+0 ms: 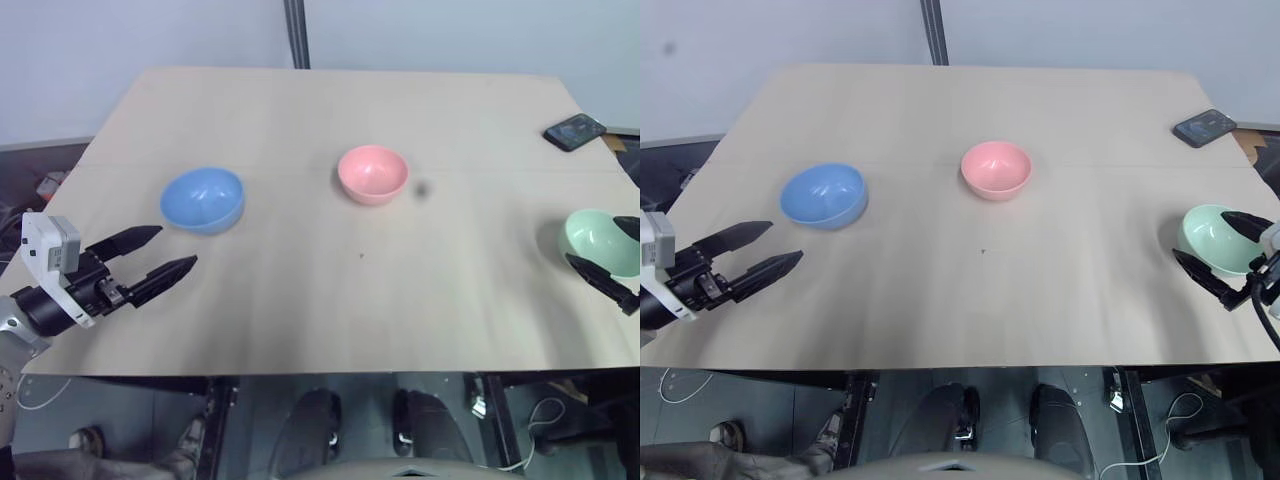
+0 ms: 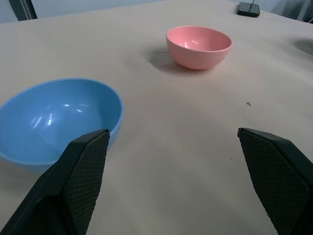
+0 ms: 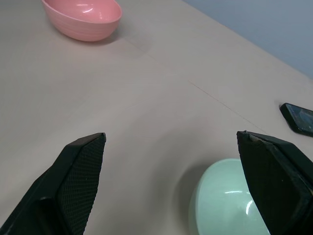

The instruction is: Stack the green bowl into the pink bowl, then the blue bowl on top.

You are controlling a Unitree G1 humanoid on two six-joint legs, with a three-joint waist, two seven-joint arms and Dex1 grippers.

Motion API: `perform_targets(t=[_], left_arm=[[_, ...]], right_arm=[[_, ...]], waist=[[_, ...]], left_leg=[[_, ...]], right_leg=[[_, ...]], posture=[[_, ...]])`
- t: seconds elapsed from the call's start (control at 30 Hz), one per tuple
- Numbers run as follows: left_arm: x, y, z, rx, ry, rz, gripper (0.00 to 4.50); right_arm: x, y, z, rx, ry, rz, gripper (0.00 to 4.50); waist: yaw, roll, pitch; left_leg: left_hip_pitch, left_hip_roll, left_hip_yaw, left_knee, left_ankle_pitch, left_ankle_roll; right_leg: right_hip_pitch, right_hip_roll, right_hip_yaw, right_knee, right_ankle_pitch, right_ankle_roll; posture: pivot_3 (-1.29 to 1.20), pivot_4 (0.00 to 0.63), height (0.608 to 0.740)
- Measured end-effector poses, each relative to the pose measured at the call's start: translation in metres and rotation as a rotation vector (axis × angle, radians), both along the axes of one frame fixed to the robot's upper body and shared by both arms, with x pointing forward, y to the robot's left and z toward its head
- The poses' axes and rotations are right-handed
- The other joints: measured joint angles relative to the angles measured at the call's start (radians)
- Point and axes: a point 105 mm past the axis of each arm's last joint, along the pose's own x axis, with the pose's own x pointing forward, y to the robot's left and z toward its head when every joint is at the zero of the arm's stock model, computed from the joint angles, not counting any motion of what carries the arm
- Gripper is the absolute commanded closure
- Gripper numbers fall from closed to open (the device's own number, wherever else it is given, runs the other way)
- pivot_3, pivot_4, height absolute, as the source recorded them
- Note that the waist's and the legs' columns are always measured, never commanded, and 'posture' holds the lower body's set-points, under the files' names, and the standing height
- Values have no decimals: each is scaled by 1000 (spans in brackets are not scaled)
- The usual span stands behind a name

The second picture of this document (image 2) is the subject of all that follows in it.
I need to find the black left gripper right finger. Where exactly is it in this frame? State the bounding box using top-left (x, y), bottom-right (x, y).
top-left (237, 127), bottom-right (313, 235)

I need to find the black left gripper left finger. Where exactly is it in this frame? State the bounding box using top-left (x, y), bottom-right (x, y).
top-left (0, 129), bottom-right (111, 235)

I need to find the blue plastic bowl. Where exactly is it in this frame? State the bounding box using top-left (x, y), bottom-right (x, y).
top-left (0, 78), bottom-right (125, 166)

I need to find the red plastic bowl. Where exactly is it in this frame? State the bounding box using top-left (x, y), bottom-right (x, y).
top-left (166, 25), bottom-right (232, 71)

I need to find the small black box device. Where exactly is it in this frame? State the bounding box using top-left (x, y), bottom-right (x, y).
top-left (236, 1), bottom-right (261, 18)

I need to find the black perforated metal post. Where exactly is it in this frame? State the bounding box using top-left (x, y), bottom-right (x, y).
top-left (9, 0), bottom-right (38, 22)

